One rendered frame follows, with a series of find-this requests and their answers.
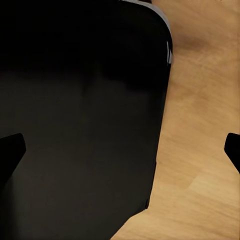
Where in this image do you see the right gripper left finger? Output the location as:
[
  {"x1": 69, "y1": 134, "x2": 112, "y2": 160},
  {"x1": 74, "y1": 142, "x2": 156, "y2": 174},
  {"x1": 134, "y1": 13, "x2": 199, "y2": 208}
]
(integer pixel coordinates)
[{"x1": 0, "y1": 133, "x2": 26, "y2": 193}]

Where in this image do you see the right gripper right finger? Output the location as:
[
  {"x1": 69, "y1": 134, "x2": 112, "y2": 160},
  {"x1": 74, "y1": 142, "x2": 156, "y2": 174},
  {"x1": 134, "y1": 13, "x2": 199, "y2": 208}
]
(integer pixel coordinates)
[{"x1": 224, "y1": 133, "x2": 240, "y2": 173}]

